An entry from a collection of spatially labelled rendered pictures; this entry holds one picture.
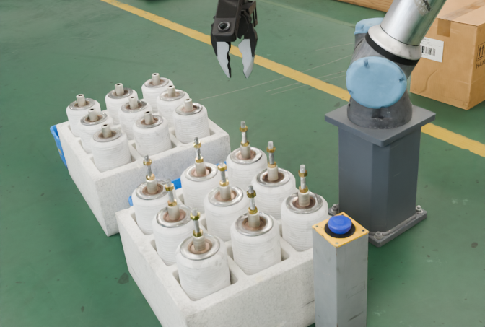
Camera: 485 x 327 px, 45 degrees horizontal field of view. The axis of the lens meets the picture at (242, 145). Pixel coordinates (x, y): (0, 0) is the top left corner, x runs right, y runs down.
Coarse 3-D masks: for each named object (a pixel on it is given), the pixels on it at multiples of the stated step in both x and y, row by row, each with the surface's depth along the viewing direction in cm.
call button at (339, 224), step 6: (336, 216) 101; (342, 216) 101; (330, 222) 99; (336, 222) 99; (342, 222) 99; (348, 222) 99; (330, 228) 99; (336, 228) 98; (342, 228) 98; (348, 228) 98
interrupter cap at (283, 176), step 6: (282, 168) 130; (258, 174) 129; (264, 174) 129; (282, 174) 128; (288, 174) 127; (258, 180) 126; (264, 180) 126; (270, 180) 127; (276, 180) 126; (282, 180) 126; (288, 180) 125; (264, 186) 125; (270, 186) 124; (276, 186) 124
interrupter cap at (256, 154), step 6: (234, 150) 139; (240, 150) 138; (252, 150) 138; (258, 150) 138; (234, 156) 136; (240, 156) 137; (252, 156) 136; (258, 156) 135; (240, 162) 133; (246, 162) 133; (252, 162) 133
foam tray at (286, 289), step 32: (128, 224) 129; (128, 256) 136; (288, 256) 117; (160, 288) 115; (224, 288) 109; (256, 288) 110; (288, 288) 114; (160, 320) 125; (192, 320) 105; (224, 320) 109; (256, 320) 113; (288, 320) 118
